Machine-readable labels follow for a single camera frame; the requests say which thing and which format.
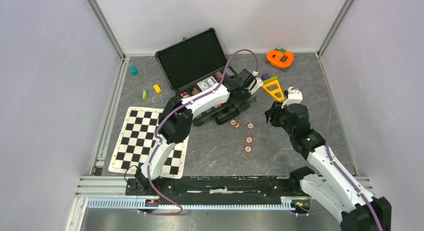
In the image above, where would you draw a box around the purple toy block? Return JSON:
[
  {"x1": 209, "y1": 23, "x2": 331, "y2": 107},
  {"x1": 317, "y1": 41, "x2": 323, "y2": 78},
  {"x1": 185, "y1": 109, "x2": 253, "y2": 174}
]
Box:
[{"x1": 261, "y1": 72, "x2": 271, "y2": 81}]

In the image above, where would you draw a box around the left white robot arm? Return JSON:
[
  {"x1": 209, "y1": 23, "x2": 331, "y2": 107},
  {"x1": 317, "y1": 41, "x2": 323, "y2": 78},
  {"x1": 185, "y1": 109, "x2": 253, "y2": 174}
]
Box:
[{"x1": 135, "y1": 68, "x2": 264, "y2": 195}]

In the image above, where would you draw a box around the black poker carrying case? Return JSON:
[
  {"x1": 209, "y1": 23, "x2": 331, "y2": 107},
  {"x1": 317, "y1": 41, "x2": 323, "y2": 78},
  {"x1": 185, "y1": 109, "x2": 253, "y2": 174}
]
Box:
[{"x1": 155, "y1": 27, "x2": 258, "y2": 126}]

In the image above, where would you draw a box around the green half-round block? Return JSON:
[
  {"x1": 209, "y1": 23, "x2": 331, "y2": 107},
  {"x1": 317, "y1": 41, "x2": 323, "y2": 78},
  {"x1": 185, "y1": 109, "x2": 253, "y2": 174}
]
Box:
[{"x1": 142, "y1": 90, "x2": 148, "y2": 101}]

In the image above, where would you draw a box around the yellow triangle toy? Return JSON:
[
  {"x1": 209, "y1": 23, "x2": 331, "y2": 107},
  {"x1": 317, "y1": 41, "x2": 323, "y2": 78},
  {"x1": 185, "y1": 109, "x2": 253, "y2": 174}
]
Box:
[{"x1": 262, "y1": 76, "x2": 285, "y2": 102}]

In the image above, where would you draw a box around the red white poker chip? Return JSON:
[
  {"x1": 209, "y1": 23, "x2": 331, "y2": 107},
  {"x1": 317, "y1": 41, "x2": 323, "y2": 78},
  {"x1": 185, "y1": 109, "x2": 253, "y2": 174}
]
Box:
[
  {"x1": 245, "y1": 136, "x2": 254, "y2": 145},
  {"x1": 246, "y1": 122, "x2": 255, "y2": 130},
  {"x1": 243, "y1": 145, "x2": 253, "y2": 154},
  {"x1": 229, "y1": 119, "x2": 238, "y2": 127},
  {"x1": 234, "y1": 122, "x2": 241, "y2": 129}
]

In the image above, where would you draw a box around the orange toy track piece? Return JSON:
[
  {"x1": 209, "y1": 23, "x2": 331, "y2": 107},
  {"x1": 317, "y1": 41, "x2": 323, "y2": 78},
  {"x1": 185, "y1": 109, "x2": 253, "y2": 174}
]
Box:
[{"x1": 266, "y1": 48, "x2": 295, "y2": 69}]

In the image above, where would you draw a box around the blue playing card deck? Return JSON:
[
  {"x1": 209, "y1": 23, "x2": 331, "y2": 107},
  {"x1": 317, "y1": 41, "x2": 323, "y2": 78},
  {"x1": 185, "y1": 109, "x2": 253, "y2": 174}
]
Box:
[{"x1": 197, "y1": 76, "x2": 217, "y2": 92}]

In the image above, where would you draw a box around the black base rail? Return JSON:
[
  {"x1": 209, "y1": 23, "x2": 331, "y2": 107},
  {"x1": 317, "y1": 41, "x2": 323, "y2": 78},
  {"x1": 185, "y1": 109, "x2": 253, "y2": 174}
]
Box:
[{"x1": 124, "y1": 176, "x2": 311, "y2": 216}]

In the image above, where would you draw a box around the teal toy block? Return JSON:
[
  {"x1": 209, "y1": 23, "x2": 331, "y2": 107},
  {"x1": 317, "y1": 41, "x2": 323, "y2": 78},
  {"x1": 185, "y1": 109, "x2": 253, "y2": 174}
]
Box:
[{"x1": 130, "y1": 65, "x2": 138, "y2": 76}]

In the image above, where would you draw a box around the black white chessboard mat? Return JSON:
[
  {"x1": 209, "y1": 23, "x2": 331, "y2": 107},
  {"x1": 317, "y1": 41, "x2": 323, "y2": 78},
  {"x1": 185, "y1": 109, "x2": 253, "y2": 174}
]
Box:
[{"x1": 108, "y1": 106, "x2": 189, "y2": 179}]

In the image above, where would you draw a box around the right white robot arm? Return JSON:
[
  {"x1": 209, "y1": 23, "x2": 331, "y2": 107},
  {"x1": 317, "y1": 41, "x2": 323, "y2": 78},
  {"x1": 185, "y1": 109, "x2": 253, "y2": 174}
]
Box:
[{"x1": 265, "y1": 87, "x2": 392, "y2": 231}]

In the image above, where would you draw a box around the brown poker chip roll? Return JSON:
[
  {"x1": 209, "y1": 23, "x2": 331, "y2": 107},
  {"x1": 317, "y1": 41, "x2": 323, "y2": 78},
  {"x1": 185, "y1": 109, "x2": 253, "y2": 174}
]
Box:
[{"x1": 214, "y1": 71, "x2": 223, "y2": 82}]

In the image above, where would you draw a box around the yellow toy block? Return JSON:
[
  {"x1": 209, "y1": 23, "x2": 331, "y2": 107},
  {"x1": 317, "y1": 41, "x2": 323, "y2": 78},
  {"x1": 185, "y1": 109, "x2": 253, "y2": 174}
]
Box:
[{"x1": 153, "y1": 84, "x2": 162, "y2": 94}]

